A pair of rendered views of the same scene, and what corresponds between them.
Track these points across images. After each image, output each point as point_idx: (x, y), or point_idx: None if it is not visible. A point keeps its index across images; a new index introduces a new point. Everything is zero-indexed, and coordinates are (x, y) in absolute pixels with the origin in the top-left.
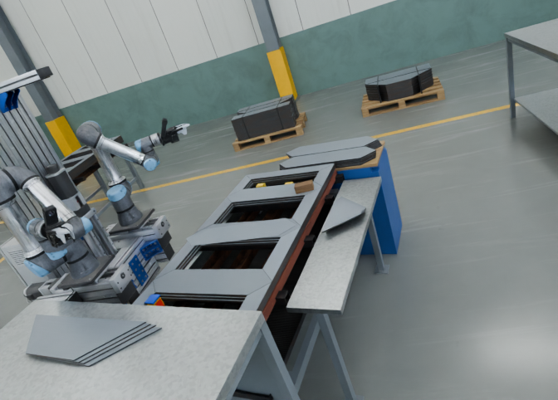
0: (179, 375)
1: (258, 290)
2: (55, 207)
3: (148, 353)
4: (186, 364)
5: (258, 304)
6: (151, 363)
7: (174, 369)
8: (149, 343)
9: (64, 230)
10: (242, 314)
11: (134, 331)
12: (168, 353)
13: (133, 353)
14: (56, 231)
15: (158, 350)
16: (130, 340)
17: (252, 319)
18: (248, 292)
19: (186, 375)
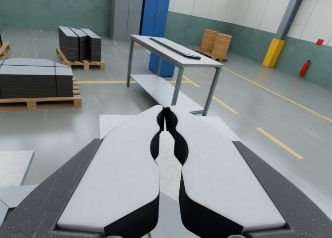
0: (171, 137)
1: (1, 197)
2: None
3: (171, 171)
4: (162, 137)
5: (36, 184)
6: (176, 161)
7: (170, 141)
8: (160, 178)
9: (184, 110)
10: (104, 123)
11: (159, 201)
12: (160, 153)
13: (179, 188)
14: (226, 135)
15: (163, 164)
16: (170, 203)
17: (108, 116)
18: (2, 208)
19: (169, 133)
